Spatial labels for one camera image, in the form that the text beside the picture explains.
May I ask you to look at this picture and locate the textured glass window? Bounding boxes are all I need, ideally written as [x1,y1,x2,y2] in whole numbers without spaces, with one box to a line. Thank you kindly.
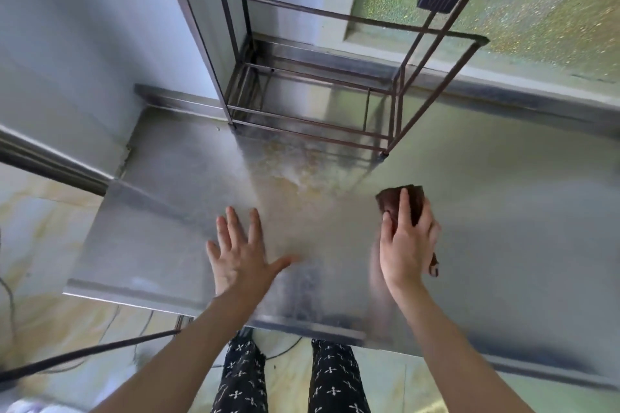
[346,0,620,85]

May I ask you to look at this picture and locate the brown cleaning cloth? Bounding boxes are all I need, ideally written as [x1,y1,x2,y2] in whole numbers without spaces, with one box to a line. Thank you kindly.
[375,184,440,279]

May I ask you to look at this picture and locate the person's left forearm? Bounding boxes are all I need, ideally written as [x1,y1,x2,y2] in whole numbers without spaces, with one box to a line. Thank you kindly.
[89,291,272,413]

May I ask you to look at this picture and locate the steel door frame rail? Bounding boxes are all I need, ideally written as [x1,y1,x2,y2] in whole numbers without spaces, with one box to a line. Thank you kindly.
[0,125,115,197]

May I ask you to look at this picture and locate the stainless steel countertop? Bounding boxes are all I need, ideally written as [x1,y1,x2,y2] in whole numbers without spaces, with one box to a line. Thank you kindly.
[63,37,620,375]

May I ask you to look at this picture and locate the person's right forearm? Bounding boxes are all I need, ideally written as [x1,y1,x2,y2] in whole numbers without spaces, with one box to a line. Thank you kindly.
[392,281,533,413]

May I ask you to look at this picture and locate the thin grey cable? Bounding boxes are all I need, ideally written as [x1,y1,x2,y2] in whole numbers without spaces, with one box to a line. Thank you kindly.
[0,277,156,375]

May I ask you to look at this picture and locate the thin black cable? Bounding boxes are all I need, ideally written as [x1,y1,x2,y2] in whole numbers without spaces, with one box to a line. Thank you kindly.
[265,336,304,361]

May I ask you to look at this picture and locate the black floor cable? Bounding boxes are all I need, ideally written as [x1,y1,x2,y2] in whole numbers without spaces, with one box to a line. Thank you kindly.
[0,328,183,382]

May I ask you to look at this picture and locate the person's right hand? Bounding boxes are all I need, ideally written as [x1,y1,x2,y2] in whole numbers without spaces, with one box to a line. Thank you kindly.
[379,187,442,302]

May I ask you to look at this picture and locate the dark metal wire rack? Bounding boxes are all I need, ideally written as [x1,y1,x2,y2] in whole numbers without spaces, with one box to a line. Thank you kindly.
[168,0,510,161]

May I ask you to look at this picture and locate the black patterned trousers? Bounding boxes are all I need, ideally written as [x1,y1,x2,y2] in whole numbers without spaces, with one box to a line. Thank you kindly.
[211,328,371,413]

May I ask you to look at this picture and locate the person's left hand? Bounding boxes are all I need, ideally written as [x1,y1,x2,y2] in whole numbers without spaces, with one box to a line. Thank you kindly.
[205,206,294,305]

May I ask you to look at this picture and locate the white floor bag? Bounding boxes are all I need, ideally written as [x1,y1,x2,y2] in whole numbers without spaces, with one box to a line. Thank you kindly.
[0,398,49,413]

